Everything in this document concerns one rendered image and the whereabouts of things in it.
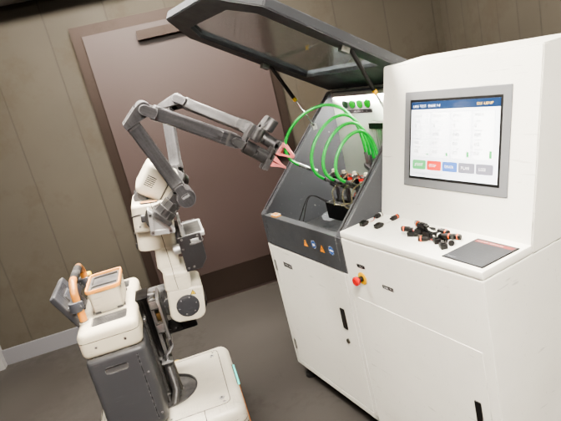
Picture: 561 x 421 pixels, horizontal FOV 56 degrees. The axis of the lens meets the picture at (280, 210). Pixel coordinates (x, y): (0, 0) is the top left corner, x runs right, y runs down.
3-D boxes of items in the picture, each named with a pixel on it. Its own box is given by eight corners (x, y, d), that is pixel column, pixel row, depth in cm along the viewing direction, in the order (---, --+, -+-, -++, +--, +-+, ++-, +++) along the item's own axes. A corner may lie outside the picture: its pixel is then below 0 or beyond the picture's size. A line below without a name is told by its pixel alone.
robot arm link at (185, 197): (113, 116, 205) (114, 119, 196) (143, 96, 207) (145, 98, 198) (180, 205, 224) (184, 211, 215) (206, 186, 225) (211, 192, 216)
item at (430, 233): (396, 238, 190) (393, 224, 189) (418, 228, 195) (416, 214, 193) (444, 251, 170) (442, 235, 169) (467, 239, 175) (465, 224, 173)
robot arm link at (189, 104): (176, 108, 266) (169, 102, 255) (181, 97, 266) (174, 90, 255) (255, 139, 260) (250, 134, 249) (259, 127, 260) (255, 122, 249)
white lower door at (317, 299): (297, 358, 293) (269, 244, 274) (301, 356, 294) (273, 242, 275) (372, 413, 237) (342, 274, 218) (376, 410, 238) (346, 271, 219)
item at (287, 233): (271, 244, 273) (264, 215, 269) (278, 240, 275) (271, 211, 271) (341, 271, 220) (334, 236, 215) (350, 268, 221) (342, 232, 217)
